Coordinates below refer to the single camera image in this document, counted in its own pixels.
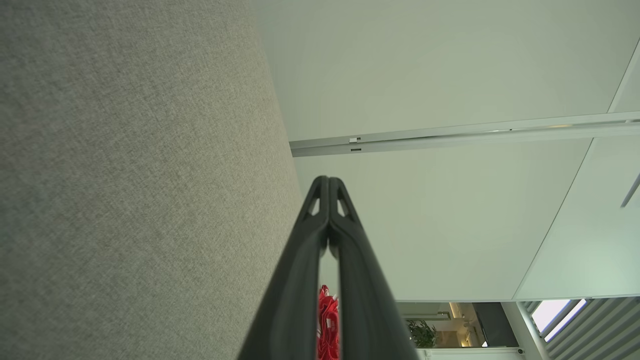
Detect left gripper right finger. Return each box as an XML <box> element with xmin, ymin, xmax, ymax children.
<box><xmin>327</xmin><ymin>177</ymin><xmax>420</xmax><ymax>360</ymax></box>

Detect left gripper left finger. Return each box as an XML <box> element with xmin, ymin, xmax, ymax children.
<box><xmin>237</xmin><ymin>175</ymin><xmax>331</xmax><ymax>360</ymax></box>

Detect red shorts with white stripes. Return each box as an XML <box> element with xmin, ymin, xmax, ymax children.
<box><xmin>317</xmin><ymin>285</ymin><xmax>341</xmax><ymax>360</ymax></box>

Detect green potted plant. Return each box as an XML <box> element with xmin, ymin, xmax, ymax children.
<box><xmin>407</xmin><ymin>320</ymin><xmax>441</xmax><ymax>348</ymax></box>

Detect black screen panel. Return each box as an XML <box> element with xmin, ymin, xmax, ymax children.
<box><xmin>472</xmin><ymin>302</ymin><xmax>519</xmax><ymax>348</ymax></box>

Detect white pillar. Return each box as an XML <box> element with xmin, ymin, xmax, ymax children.
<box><xmin>501</xmin><ymin>301</ymin><xmax>551</xmax><ymax>360</ymax></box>

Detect grey fabric sofa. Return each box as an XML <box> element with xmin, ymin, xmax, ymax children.
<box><xmin>0</xmin><ymin>0</ymin><xmax>303</xmax><ymax>360</ymax></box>

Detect grey slatted blind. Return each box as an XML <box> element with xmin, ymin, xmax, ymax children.
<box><xmin>520</xmin><ymin>296</ymin><xmax>640</xmax><ymax>360</ymax></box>

